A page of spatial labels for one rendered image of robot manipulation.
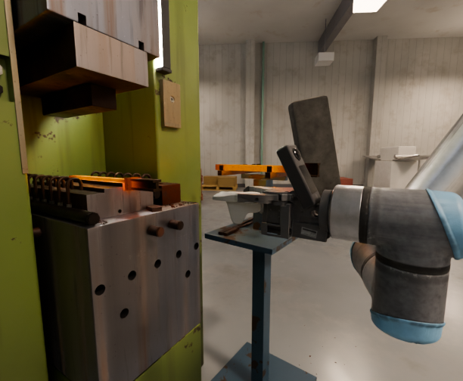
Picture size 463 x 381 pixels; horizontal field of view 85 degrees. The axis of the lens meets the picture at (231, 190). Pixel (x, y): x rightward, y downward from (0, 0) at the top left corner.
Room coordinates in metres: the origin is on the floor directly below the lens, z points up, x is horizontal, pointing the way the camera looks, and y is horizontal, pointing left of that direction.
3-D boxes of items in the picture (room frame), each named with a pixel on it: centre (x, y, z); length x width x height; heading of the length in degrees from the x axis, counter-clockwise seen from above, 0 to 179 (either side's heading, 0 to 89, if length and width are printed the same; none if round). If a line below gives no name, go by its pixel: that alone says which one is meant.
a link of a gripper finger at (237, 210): (0.46, -0.01, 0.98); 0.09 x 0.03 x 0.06; 87
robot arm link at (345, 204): (0.41, -0.19, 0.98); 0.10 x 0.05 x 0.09; 148
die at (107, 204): (0.79, 0.47, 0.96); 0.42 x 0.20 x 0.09; 58
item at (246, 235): (1.05, -0.13, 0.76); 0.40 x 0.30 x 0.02; 144
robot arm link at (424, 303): (0.37, -0.27, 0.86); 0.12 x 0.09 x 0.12; 167
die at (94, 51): (0.79, 0.47, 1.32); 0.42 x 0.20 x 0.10; 58
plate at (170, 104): (1.02, 0.24, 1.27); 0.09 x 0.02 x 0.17; 148
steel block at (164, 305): (0.84, 0.45, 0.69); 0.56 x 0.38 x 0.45; 58
